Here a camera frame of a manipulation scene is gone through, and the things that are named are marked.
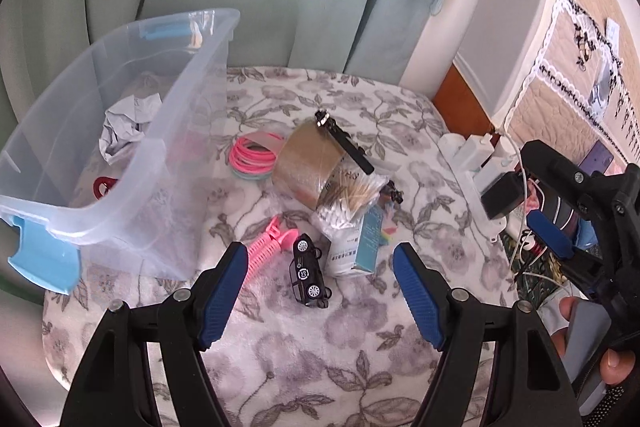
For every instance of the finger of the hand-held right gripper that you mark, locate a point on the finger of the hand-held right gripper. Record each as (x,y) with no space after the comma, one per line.
(550,167)
(547,232)

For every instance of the pink claw hair clip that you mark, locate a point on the pink claw hair clip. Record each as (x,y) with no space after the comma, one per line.
(267,247)

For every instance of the black charger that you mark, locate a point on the black charger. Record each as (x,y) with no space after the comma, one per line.
(502,197)

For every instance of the bag of cotton swabs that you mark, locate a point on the bag of cotton swabs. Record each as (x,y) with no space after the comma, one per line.
(345,202)

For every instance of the purple phone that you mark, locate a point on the purple phone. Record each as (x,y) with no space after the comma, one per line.
(597,157)

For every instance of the person's right hand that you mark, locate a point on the person's right hand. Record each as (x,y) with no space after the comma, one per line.
(567,314)

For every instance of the white power strip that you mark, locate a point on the white power strip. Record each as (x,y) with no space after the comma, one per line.
(475,157)

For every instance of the grey floral blanket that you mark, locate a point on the grey floral blanket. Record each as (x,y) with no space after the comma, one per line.
(300,357)

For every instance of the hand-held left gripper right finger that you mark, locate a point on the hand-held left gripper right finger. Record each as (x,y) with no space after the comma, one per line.
(417,297)

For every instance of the crumpled white paper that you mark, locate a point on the crumpled white paper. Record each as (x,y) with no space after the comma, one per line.
(125,122)

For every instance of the teal and white small box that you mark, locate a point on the teal and white small box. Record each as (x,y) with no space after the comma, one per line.
(367,242)

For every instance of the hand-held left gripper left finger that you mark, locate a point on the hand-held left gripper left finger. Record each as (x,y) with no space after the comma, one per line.
(222,297)

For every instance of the quilted beige wall organizer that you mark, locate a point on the quilted beige wall organizer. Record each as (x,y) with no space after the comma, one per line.
(565,57)

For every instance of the brown packing tape roll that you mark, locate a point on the brown packing tape roll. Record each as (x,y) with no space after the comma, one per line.
(310,157)

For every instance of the black toy car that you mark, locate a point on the black toy car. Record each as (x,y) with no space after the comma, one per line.
(307,274)

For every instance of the small black clip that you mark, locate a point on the small black clip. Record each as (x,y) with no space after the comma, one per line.
(394,193)

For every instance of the red hair clip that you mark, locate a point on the red hair clip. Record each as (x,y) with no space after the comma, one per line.
(102,187)

